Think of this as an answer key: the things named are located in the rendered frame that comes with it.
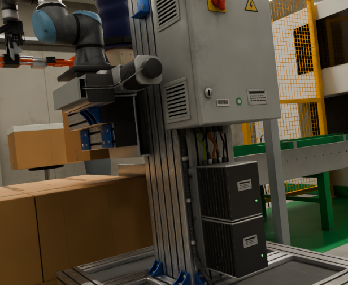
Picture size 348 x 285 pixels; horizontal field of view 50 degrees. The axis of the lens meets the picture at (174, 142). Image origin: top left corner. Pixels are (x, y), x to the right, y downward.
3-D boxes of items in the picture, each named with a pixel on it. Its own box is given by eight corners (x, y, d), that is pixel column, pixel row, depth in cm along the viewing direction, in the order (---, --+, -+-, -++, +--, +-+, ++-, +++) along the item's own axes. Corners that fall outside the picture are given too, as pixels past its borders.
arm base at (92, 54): (117, 68, 150) (114, 43, 150) (80, 67, 142) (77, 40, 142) (102, 75, 163) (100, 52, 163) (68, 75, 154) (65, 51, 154)
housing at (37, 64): (44, 69, 198) (43, 60, 198) (47, 66, 193) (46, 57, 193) (30, 69, 194) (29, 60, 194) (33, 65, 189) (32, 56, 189)
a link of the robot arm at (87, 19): (109, 44, 151) (106, 11, 151) (78, 42, 143) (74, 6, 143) (96, 52, 161) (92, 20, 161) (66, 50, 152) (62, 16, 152)
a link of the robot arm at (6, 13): (3, 8, 181) (0, 13, 188) (3, 17, 181) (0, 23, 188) (19, 9, 186) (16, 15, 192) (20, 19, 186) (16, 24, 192)
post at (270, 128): (283, 255, 218) (265, 83, 218) (293, 258, 212) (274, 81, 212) (275, 258, 215) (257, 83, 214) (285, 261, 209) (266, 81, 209)
